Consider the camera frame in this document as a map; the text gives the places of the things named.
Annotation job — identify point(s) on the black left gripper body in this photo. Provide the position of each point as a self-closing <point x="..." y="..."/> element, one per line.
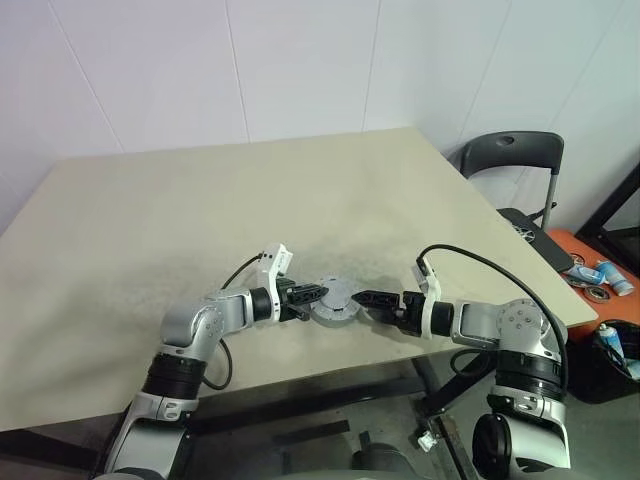
<point x="287" y="300"/>

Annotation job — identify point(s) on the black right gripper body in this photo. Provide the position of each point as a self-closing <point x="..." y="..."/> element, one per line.
<point x="411" y="312"/>

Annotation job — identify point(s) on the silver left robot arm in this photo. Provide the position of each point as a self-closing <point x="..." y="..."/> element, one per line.
<point x="200" y="320"/>

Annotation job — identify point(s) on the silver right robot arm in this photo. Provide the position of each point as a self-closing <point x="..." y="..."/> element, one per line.
<point x="520" y="325"/>

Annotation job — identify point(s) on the silver spoked wheel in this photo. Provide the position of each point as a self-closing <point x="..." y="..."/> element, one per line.
<point x="525" y="232"/>

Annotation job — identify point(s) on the small white crumpled object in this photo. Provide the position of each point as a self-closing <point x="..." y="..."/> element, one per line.
<point x="426" y="440"/>

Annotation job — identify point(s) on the blue white bottle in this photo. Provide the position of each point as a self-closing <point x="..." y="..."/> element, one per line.
<point x="615" y="277"/>
<point x="610" y="342"/>
<point x="585" y="274"/>

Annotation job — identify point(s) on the black folding chair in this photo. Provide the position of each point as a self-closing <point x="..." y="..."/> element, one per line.
<point x="515" y="150"/>

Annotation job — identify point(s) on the black waste bin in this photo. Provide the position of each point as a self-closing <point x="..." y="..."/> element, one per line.
<point x="600" y="385"/>

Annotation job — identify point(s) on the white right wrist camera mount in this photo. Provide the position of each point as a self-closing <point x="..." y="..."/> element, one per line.
<point x="427" y="295"/>

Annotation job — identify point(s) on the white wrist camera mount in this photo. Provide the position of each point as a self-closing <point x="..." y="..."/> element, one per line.
<point x="272" y="260"/>
<point x="427" y="295"/>

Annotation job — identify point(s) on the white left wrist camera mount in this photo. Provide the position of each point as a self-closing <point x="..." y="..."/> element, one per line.
<point x="272" y="260"/>

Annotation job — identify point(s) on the black metal table frame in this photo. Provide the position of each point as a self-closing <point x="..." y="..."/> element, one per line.
<point x="300" y="395"/>

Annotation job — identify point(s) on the dark cabinet frame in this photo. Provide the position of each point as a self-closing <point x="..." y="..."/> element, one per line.
<point x="615" y="210"/>

